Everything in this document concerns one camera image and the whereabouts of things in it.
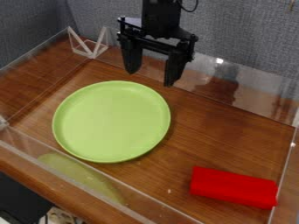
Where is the red rectangular block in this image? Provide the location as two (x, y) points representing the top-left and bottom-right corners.
(190, 166), (278, 209)

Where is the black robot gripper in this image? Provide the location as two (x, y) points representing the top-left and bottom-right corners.
(117, 17), (199, 87)

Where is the green round plate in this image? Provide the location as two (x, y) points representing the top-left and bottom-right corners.
(53, 80), (171, 163)

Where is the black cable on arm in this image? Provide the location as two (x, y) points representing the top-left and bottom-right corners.
(178, 0), (201, 14)

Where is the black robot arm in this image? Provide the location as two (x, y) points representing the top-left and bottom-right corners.
(117, 0), (199, 87)

